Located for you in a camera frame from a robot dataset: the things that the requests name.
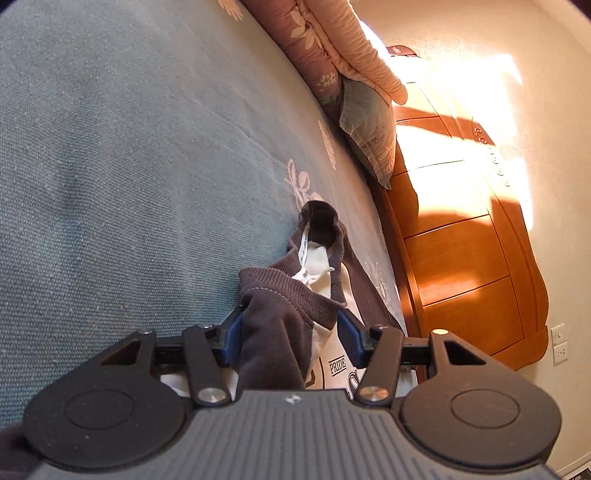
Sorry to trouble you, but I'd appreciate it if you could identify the cream and black raglan sweatshirt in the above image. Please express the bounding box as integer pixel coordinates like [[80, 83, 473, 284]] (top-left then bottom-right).
[[159, 200, 419, 402]]

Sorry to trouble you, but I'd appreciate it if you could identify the pink floral quilt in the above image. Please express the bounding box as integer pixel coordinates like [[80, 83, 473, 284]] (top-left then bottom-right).
[[240, 0, 409, 121]]

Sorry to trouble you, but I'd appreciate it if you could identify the blue-green printed pillow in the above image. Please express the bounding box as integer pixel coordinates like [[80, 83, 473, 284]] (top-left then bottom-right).
[[339, 76, 399, 190]]

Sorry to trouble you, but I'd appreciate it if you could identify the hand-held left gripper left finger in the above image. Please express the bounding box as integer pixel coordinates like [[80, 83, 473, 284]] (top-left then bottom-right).
[[99, 307, 245, 408]]

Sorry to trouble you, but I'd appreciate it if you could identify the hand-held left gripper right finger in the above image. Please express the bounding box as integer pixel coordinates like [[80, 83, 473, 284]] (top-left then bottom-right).
[[336, 310, 485, 408]]

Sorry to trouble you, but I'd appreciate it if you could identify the wooden headboard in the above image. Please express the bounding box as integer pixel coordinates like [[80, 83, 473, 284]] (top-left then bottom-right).
[[369, 78, 550, 372]]

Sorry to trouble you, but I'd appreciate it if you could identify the bed with blue floral sheet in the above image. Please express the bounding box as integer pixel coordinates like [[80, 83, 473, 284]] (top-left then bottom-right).
[[0, 0, 408, 444]]

